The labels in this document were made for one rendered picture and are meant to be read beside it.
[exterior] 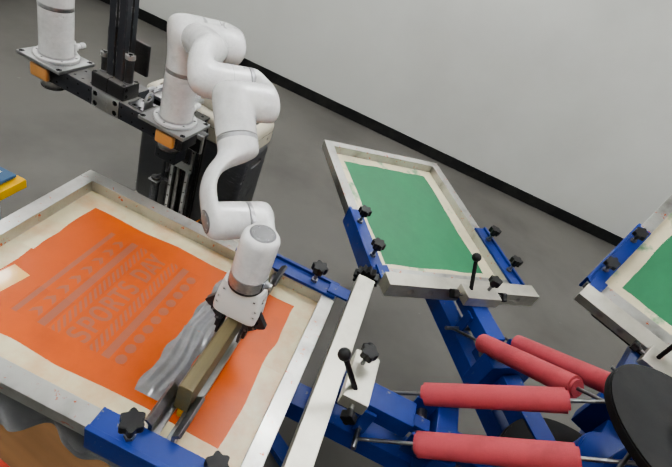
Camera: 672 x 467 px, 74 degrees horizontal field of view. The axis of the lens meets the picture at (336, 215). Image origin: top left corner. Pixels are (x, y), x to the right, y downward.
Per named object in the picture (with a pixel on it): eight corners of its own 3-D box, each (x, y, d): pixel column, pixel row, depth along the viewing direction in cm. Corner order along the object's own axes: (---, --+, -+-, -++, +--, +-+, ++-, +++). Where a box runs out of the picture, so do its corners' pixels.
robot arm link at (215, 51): (196, 33, 91) (280, 49, 101) (159, 5, 118) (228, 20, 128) (189, 102, 97) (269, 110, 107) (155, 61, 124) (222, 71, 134)
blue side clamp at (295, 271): (230, 264, 125) (236, 246, 121) (239, 254, 129) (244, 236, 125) (326, 311, 124) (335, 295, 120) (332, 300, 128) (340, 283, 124)
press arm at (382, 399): (331, 402, 97) (339, 390, 94) (339, 380, 102) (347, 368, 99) (403, 438, 96) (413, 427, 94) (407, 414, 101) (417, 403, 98)
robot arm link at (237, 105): (192, 71, 104) (252, 79, 112) (200, 157, 100) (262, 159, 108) (212, 31, 90) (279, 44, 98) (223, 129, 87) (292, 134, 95)
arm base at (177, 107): (177, 102, 143) (184, 56, 135) (210, 120, 142) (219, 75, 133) (143, 116, 131) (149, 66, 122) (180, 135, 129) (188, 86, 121)
